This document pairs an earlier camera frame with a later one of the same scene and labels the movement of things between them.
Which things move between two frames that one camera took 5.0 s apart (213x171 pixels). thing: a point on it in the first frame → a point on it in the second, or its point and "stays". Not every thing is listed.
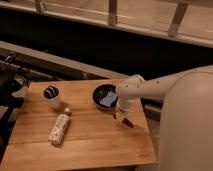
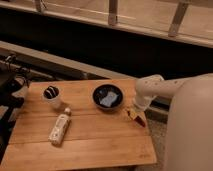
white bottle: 60,127 stays
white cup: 51,94 stays
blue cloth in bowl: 109,99 stays
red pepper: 127,122 → 138,121
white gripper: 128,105 → 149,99
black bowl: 105,96 stays
